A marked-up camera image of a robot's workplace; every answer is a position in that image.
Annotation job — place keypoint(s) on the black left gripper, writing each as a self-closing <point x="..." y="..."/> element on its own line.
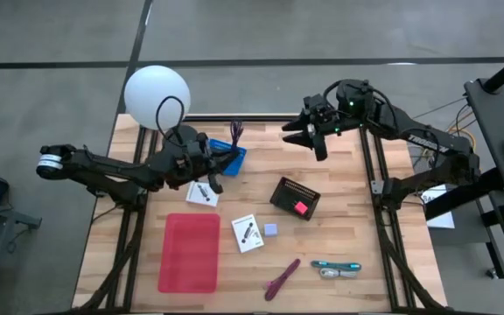
<point x="186" y="166"/>

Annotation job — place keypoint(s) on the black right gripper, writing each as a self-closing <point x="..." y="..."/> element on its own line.
<point x="324" y="118"/>

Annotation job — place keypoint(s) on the white printed cardboard box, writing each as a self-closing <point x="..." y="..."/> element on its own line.
<point x="201" y="194"/>
<point x="247" y="234"/>

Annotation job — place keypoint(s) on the pink cube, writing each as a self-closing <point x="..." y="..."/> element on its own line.
<point x="301" y="208"/>

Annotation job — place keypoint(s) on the small lavender box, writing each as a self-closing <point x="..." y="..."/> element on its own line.
<point x="270" y="230"/>

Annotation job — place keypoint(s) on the pink plastic bin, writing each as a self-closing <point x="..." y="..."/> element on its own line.
<point x="188" y="254"/>

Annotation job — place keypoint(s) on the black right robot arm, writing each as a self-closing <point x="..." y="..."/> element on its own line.
<point x="427" y="144"/>

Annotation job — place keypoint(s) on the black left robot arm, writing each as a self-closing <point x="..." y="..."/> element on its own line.
<point x="103" y="168"/>

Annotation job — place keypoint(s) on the blue plastic basket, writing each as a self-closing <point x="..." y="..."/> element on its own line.
<point x="234" y="166"/>

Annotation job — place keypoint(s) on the black plastic basket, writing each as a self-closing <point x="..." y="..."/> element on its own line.
<point x="287" y="194"/>

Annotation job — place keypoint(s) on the white paper sheet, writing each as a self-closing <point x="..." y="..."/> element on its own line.
<point x="442" y="219"/>

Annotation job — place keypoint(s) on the black desk beam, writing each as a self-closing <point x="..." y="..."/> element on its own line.
<point x="462" y="197"/>

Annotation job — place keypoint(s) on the black side desk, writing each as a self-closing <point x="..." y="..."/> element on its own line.
<point x="492" y="131"/>

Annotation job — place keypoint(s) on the small caster wheel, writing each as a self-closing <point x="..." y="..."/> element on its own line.
<point x="491" y="273"/>

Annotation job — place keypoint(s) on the black aluminium table frame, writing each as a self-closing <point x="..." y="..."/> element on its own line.
<point x="256" y="117"/>

